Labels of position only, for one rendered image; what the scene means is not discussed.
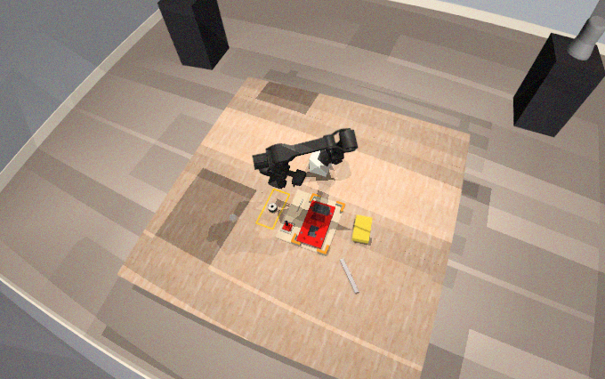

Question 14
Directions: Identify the yellow block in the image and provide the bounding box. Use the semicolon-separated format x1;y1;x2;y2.
351;215;373;243

